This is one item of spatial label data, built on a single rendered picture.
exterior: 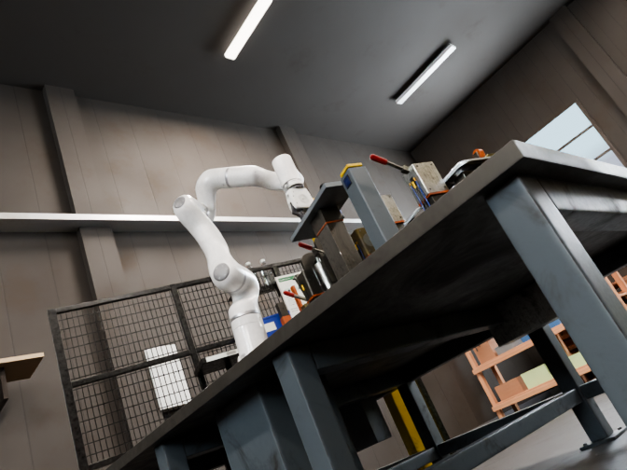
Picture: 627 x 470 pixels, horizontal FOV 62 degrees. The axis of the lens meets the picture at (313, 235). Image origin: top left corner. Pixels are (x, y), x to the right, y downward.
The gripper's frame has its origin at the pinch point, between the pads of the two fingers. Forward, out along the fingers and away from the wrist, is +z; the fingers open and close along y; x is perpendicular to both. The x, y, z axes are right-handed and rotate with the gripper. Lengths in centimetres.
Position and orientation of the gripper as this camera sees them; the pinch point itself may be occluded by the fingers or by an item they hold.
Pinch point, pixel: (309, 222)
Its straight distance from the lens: 206.2
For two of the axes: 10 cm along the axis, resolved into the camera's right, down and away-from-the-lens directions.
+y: 7.9, -0.7, 6.1
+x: -4.9, 5.4, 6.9
